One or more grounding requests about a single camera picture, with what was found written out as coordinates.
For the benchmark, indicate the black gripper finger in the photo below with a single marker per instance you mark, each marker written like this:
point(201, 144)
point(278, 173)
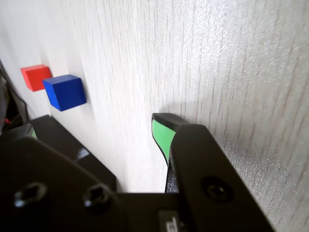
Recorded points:
point(193, 149)
point(60, 145)

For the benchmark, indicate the red cube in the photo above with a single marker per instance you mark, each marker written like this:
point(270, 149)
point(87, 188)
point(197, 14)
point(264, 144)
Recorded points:
point(33, 77)

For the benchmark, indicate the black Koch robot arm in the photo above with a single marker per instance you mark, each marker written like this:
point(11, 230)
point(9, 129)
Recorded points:
point(9, 106)

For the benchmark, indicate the blue cube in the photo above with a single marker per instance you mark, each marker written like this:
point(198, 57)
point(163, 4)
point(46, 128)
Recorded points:
point(65, 94)

